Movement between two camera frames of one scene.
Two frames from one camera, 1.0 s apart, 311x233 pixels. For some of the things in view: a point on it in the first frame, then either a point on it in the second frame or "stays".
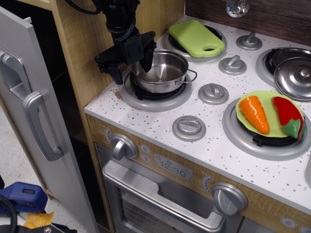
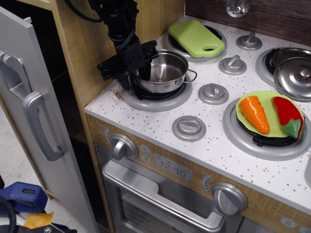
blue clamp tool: x=25 y=198 stays
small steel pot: x=169 y=71 stays
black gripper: x=129 y=51 -> x=129 y=57
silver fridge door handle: x=31 y=103 stays
